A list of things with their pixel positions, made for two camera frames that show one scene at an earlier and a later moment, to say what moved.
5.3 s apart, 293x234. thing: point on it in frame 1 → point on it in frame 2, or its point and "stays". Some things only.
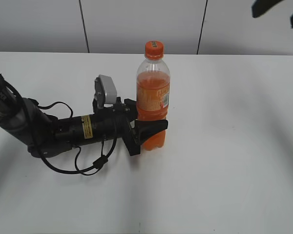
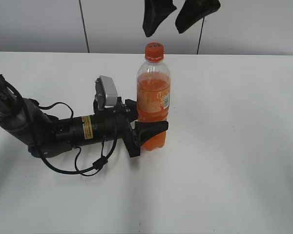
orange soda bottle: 153,90 stays
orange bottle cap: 154,50 stays
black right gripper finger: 260,6 → 155,11
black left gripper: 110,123 stays
